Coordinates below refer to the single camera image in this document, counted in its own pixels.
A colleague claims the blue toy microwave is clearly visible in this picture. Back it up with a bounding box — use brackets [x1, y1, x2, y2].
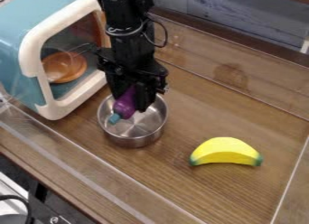
[0, 0, 106, 120]

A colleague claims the black device bottom left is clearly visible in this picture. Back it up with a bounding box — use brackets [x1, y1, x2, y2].
[0, 194, 89, 224]

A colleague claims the silver pot with handle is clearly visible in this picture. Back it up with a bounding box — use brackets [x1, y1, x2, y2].
[97, 95, 168, 148]

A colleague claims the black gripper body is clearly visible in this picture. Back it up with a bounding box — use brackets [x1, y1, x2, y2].
[95, 48, 169, 94]

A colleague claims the yellow toy banana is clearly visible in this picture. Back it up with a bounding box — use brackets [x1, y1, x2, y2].
[190, 137, 264, 166]

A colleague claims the purple toy eggplant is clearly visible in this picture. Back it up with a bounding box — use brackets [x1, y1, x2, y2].
[109, 87, 135, 125]

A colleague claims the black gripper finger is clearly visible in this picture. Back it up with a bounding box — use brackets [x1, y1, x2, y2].
[106, 73, 133, 98]
[135, 80, 157, 112]

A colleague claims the black cable bottom left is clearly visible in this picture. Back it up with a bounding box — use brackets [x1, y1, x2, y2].
[0, 194, 35, 224]

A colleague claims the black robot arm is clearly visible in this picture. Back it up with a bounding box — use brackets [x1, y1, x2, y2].
[95, 0, 169, 112]

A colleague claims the orange plate inside microwave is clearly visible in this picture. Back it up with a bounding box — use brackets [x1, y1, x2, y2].
[43, 51, 87, 84]

